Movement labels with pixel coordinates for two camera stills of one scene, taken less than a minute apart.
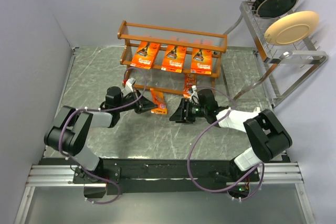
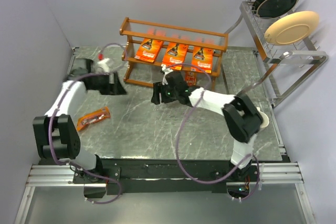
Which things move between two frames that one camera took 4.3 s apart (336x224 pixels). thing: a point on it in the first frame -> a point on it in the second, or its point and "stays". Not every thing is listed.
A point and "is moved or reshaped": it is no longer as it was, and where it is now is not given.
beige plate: x=292 y=28 stays
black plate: x=277 y=1 stays
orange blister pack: x=190 y=81 stays
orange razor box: x=174 y=58 stays
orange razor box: x=145 y=54 is moved or reshaped
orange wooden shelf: x=170 y=60 stays
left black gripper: x=144 y=103 -> x=115 y=88
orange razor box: x=201 y=61 stays
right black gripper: x=180 y=116 -> x=158 y=88
